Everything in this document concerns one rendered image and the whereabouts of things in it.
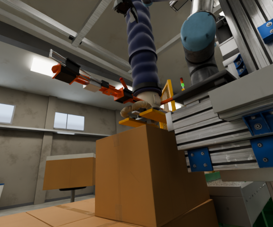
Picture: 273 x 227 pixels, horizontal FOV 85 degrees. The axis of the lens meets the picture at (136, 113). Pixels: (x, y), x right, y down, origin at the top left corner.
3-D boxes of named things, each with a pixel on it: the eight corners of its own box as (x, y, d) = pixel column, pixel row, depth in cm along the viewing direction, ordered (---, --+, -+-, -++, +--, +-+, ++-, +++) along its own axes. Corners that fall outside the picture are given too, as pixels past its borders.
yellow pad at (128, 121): (149, 130, 126) (148, 124, 128) (159, 127, 120) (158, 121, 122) (118, 124, 102) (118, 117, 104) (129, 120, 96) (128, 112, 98)
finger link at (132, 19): (135, 29, 90) (127, 15, 89) (142, 21, 86) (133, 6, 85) (132, 29, 88) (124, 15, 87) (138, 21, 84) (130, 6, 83)
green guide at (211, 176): (231, 173, 290) (229, 168, 293) (237, 173, 283) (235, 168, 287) (193, 183, 182) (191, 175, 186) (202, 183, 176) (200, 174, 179)
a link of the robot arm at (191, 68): (217, 74, 71) (210, 52, 75) (219, 57, 59) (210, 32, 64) (190, 82, 75) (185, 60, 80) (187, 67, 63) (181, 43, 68)
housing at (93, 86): (94, 93, 81) (94, 85, 82) (102, 88, 77) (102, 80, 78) (82, 88, 76) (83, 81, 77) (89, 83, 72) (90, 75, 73)
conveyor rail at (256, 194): (276, 181, 245) (271, 169, 251) (280, 181, 241) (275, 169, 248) (242, 224, 89) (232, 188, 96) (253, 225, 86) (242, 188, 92)
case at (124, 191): (159, 196, 121) (152, 146, 136) (210, 198, 97) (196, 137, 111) (94, 216, 79) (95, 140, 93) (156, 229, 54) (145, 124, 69)
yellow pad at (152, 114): (168, 124, 115) (167, 118, 116) (180, 121, 109) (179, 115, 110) (139, 115, 91) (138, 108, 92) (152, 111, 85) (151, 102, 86)
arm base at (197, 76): (234, 88, 63) (227, 69, 67) (219, 77, 54) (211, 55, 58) (201, 102, 74) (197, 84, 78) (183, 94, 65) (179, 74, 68)
